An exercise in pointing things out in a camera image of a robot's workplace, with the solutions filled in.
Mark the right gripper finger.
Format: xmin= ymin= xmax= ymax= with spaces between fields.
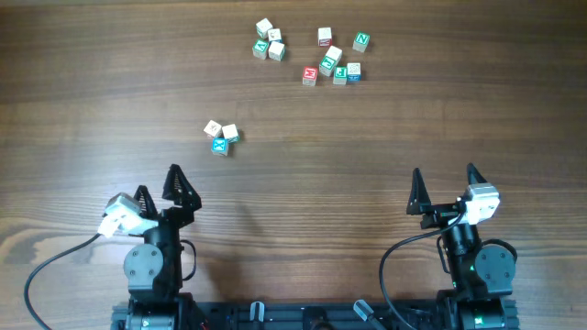
xmin=467 ymin=163 xmax=487 ymax=185
xmin=406 ymin=168 xmax=432 ymax=215

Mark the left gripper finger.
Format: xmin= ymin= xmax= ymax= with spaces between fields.
xmin=134 ymin=185 xmax=158 ymax=218
xmin=161 ymin=164 xmax=202 ymax=212

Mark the blue letter X block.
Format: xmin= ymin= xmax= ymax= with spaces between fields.
xmin=211 ymin=137 xmax=230 ymax=156

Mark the shell picture block red side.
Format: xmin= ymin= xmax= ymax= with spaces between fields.
xmin=203 ymin=120 xmax=223 ymax=138

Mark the horse picture block green side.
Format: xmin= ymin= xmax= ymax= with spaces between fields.
xmin=222 ymin=124 xmax=240 ymax=143

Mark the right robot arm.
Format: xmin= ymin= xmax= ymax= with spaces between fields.
xmin=406 ymin=163 xmax=520 ymax=330

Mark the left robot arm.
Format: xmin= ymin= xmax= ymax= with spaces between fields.
xmin=105 ymin=164 xmax=208 ymax=330

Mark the spiral picture block blue side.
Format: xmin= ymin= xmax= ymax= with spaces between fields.
xmin=347 ymin=62 xmax=361 ymax=82

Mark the green letter F block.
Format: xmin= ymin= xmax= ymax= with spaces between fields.
xmin=333 ymin=66 xmax=348 ymax=85

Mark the green letter V block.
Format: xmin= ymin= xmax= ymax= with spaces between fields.
xmin=252 ymin=39 xmax=270 ymax=60

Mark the green letter N block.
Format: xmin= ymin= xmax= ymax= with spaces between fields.
xmin=352 ymin=31 xmax=371 ymax=52

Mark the red letter M block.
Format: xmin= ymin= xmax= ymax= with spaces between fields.
xmin=302 ymin=66 xmax=318 ymax=86

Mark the plain block upper middle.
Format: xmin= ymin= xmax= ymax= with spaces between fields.
xmin=326 ymin=46 xmax=342 ymax=63

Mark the plain block green side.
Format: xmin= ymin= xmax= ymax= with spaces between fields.
xmin=268 ymin=41 xmax=285 ymax=61

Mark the animal picture block blue side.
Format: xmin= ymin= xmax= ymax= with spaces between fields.
xmin=268 ymin=28 xmax=282 ymax=43

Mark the plain top block teal side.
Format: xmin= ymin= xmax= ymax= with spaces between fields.
xmin=255 ymin=18 xmax=273 ymax=39

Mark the right camera cable black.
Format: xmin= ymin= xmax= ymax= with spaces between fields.
xmin=378 ymin=214 xmax=463 ymax=330

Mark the camera cable black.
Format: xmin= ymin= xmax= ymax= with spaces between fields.
xmin=378 ymin=214 xmax=463 ymax=330
xmin=23 ymin=232 xmax=103 ymax=330

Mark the left camera cable black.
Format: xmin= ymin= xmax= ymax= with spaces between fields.
xmin=23 ymin=232 xmax=103 ymax=330

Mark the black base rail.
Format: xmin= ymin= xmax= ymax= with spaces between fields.
xmin=111 ymin=300 xmax=520 ymax=330

